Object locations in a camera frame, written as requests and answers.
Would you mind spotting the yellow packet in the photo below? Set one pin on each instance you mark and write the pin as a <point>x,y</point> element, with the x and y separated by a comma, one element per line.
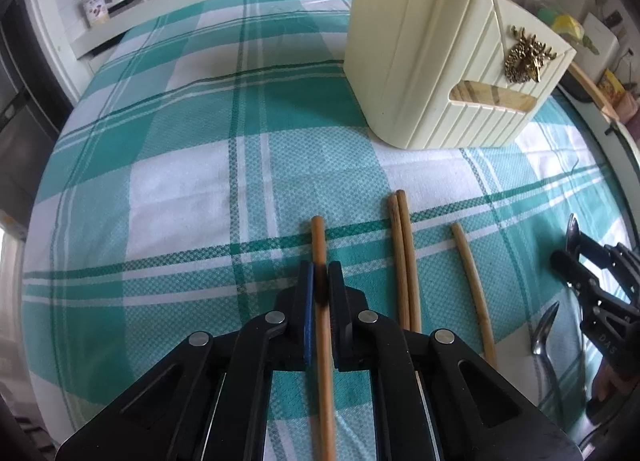
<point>611,85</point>

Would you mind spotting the wooden cutting board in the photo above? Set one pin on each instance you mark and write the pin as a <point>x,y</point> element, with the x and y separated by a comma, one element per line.
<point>592,91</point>

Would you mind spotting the person's right hand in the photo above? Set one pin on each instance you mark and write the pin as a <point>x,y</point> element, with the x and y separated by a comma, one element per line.
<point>609,381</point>

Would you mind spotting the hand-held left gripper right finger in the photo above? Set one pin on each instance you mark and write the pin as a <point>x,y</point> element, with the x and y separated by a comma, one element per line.
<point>339,326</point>

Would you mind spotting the teal checked tablecloth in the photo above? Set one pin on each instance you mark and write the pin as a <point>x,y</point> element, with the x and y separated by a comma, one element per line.
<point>190,166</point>

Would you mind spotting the pair of wooden chopsticks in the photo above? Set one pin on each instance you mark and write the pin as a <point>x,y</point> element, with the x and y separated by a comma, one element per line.
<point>407,251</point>

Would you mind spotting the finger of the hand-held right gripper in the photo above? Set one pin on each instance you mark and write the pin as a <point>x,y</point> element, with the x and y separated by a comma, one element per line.
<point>575,268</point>
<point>617,256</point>

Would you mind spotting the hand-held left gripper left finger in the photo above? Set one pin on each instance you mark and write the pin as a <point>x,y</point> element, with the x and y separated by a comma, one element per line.
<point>309,321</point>

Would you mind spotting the cream ribbed utensil holder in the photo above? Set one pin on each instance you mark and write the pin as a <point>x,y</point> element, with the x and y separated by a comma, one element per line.
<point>430,66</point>

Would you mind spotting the large metal spoon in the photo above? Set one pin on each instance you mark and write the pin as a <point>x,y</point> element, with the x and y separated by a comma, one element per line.
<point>572,233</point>

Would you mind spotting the wooden chopstick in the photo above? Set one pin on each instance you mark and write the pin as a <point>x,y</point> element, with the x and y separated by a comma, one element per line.
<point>318,241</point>
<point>397,251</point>
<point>472,281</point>

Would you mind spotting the white knife block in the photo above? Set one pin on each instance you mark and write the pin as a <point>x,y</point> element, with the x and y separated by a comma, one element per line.
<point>597,46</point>

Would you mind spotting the yellow green bag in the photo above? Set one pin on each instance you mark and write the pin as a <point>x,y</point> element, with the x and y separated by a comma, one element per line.
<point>567,26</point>

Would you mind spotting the small metal spoon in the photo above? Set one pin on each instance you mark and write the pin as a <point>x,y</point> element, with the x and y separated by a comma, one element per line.
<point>545,333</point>

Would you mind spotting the white-labelled spice jar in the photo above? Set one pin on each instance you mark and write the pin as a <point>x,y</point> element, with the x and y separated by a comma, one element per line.
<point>95,6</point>

